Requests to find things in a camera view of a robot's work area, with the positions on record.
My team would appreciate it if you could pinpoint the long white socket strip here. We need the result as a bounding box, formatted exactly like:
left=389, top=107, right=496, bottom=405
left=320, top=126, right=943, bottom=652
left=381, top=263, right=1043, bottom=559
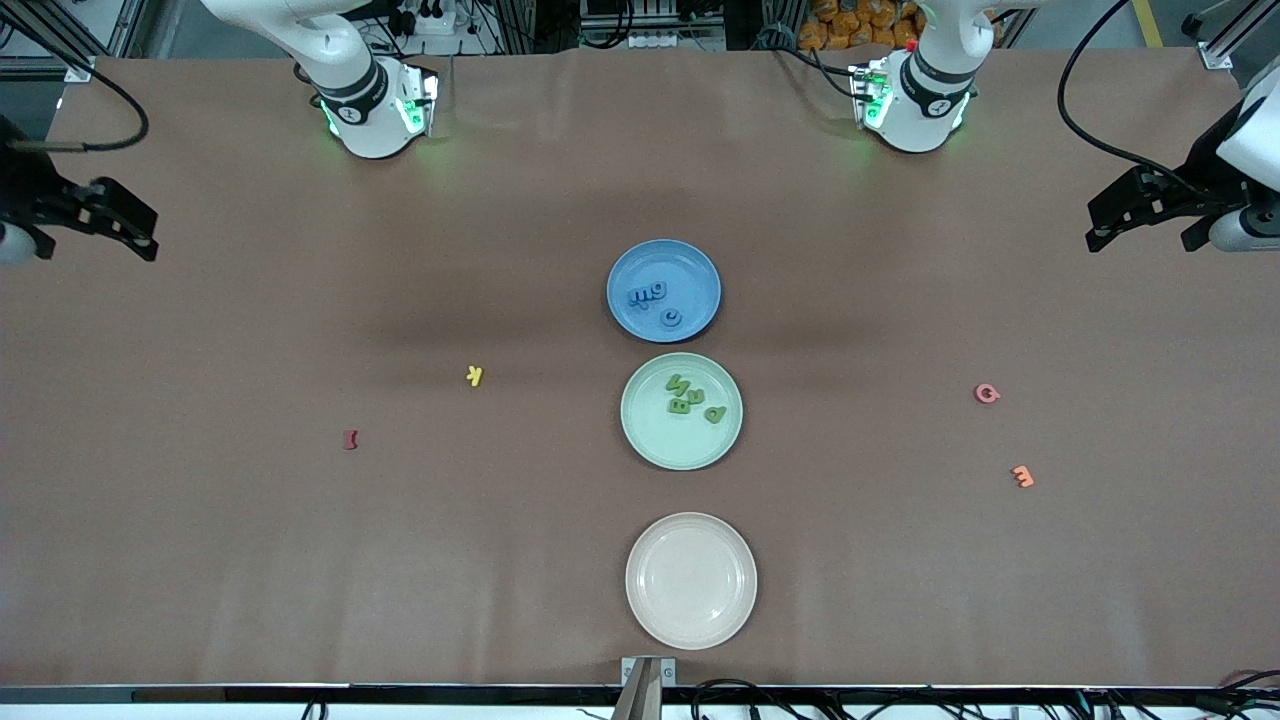
left=628, top=28, right=725, bottom=49

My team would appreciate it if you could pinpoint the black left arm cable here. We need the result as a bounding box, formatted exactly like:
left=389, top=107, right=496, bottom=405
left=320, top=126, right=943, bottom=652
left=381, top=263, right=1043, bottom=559
left=1058, top=0, right=1216, bottom=191

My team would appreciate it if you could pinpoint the black looped cable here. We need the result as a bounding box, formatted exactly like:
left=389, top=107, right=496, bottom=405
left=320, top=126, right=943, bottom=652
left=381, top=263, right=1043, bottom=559
left=690, top=678, right=801, bottom=720

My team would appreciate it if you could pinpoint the aluminium frame profile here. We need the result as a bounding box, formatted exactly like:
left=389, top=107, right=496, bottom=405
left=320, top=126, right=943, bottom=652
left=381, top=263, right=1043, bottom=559
left=0, top=0, right=136, bottom=83
left=1183, top=0, right=1280, bottom=73

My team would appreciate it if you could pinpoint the silver metal bracket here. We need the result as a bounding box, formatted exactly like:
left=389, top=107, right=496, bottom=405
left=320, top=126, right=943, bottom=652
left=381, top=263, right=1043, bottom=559
left=621, top=656, right=678, bottom=691

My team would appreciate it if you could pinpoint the white power strip with plugs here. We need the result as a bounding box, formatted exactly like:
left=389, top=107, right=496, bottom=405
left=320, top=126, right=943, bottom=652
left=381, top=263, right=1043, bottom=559
left=385, top=0, right=456, bottom=38

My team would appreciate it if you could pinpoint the light green plate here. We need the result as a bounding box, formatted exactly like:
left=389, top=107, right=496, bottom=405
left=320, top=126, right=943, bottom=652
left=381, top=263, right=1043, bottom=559
left=620, top=352, right=745, bottom=472

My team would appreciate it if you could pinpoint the beige plate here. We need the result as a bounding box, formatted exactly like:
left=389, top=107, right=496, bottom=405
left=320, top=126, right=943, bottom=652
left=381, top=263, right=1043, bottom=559
left=625, top=512, right=759, bottom=652

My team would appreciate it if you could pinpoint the pile of orange fruit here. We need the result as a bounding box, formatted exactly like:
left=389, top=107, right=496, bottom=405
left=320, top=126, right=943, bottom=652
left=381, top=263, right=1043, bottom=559
left=797, top=0, right=926, bottom=51

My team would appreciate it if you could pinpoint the brown table cover sheet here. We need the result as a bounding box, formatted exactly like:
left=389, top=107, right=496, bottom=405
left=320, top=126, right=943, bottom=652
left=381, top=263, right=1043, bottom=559
left=0, top=45, right=1280, bottom=689

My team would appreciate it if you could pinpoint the grey metal post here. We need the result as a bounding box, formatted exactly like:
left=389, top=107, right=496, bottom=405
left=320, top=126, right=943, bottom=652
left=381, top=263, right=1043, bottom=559
left=610, top=660, right=653, bottom=720

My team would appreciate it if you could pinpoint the blue plate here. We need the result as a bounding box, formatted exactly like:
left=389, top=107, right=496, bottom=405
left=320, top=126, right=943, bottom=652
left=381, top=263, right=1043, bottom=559
left=606, top=238, right=723, bottom=344

